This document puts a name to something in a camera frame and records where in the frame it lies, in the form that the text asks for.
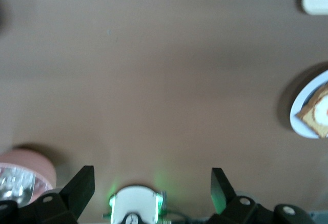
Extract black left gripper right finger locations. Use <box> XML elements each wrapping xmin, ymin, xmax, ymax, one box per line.
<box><xmin>207</xmin><ymin>167</ymin><xmax>258</xmax><ymax>224</ymax></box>

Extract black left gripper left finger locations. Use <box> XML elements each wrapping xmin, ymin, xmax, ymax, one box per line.
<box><xmin>34</xmin><ymin>166</ymin><xmax>95</xmax><ymax>224</ymax></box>

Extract pale blue round plate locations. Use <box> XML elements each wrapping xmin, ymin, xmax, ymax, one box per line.
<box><xmin>289</xmin><ymin>70</ymin><xmax>328</xmax><ymax>139</ymax></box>

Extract brown bread slice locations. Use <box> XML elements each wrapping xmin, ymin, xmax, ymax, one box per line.
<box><xmin>296</xmin><ymin>83</ymin><xmax>328</xmax><ymax>139</ymax></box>

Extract fried egg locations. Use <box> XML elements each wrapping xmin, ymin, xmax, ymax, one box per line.
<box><xmin>314</xmin><ymin>100</ymin><xmax>328</xmax><ymax>126</ymax></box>

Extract pink bowl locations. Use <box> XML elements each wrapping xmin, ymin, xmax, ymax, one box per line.
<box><xmin>0</xmin><ymin>148</ymin><xmax>57</xmax><ymax>206</ymax></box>

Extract clear ice cubes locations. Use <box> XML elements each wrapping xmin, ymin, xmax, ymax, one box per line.
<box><xmin>0</xmin><ymin>167</ymin><xmax>36</xmax><ymax>204</ymax></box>

